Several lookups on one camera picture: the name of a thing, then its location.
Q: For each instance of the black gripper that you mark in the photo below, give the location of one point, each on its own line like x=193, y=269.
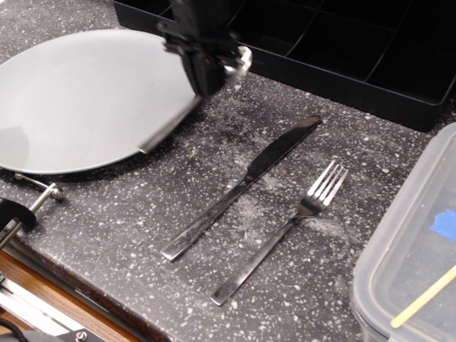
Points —
x=199, y=31

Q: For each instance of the silver metal spoon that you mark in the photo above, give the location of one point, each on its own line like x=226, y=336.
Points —
x=231, y=74

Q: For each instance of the grey round plate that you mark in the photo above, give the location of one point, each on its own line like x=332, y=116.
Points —
x=89, y=99

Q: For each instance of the silver table knife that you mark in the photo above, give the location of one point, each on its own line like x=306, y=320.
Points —
x=264, y=161

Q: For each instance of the silver metal fork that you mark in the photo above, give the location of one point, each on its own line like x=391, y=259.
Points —
x=315, y=201

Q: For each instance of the black divided organizer tray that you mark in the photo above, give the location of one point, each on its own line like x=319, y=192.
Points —
x=394, y=59

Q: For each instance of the metal clamp with black knob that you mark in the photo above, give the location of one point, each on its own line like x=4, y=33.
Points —
x=15, y=216

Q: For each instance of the blue tape piece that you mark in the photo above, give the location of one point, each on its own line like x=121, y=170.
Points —
x=445, y=224

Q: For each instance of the clear plastic container lid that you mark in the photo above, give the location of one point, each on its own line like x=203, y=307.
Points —
x=404, y=257

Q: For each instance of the wooden stick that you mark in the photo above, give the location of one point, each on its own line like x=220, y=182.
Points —
x=423, y=299

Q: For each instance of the metal bracket with screw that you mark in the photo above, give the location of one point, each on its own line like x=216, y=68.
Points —
x=81, y=335

